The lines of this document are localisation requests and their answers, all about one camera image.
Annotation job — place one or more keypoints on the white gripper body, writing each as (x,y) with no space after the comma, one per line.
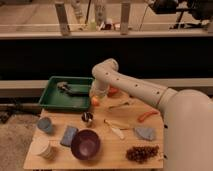
(99,89)

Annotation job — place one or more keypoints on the yellow red apple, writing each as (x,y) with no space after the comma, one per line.
(95,101)

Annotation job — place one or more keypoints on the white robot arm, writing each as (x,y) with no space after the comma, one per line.
(187,116)

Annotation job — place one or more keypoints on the red orange bowl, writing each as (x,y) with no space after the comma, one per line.
(112,91)

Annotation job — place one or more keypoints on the purple bowl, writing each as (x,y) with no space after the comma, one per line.
(85,145)

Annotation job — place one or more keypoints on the small metal cup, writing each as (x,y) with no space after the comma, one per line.
(87,118)

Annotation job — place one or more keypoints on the grey tool in tray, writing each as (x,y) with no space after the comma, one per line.
(66,88)

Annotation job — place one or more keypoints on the green plastic tray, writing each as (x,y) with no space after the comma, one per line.
(66,94)

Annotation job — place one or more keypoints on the wooden spoon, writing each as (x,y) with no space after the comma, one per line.
(117,124)

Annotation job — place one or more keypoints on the orange carrot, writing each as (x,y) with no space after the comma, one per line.
(145,115)

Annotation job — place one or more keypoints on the blue sponge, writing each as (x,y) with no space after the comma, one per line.
(68,135)

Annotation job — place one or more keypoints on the blue small cup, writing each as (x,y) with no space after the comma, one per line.
(45,125)

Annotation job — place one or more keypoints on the blue grey cloth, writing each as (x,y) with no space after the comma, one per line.
(145,133)

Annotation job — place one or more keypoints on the dark grape bunch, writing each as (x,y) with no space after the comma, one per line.
(141,154)

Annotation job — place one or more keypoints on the black camera on stand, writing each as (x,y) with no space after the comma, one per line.
(199,9)

